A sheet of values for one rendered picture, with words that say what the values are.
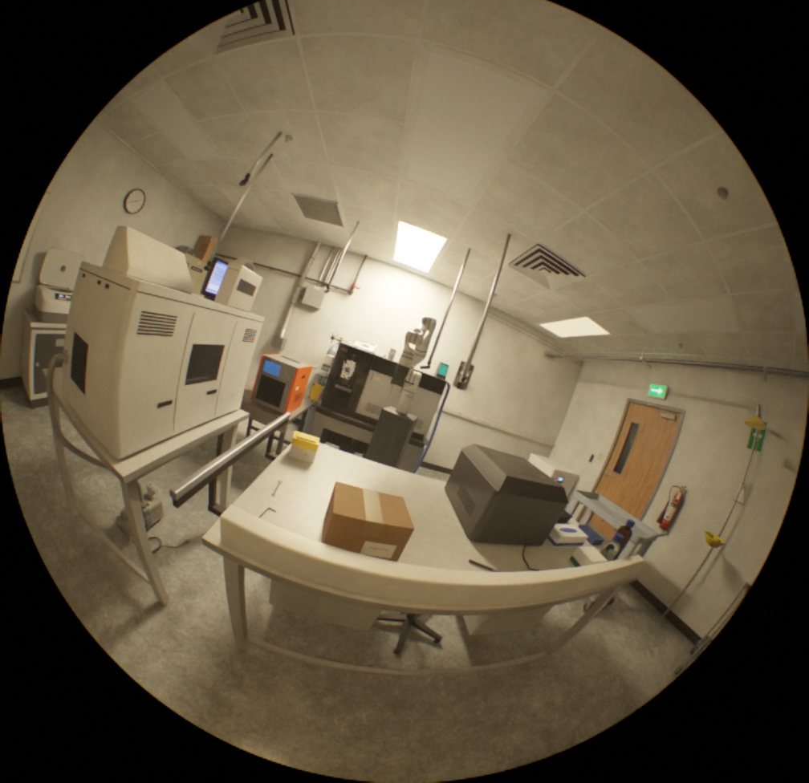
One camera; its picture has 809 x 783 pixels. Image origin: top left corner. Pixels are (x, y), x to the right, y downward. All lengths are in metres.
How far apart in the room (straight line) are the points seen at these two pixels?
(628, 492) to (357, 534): 3.67
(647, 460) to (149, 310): 4.38
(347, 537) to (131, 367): 0.77
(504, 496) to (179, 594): 1.67
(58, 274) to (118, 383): 2.91
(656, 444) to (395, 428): 3.35
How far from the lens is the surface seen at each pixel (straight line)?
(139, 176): 4.15
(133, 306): 0.81
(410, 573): 0.67
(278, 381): 2.20
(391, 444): 1.86
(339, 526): 0.69
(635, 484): 3.96
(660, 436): 3.91
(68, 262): 3.64
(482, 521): 1.03
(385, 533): 0.71
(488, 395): 4.14
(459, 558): 0.97
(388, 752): 1.53
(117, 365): 0.84
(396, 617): 1.72
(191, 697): 1.50
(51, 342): 3.23
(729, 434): 3.62
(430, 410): 2.71
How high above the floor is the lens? 1.46
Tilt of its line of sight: 3 degrees down
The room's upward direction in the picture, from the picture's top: 20 degrees clockwise
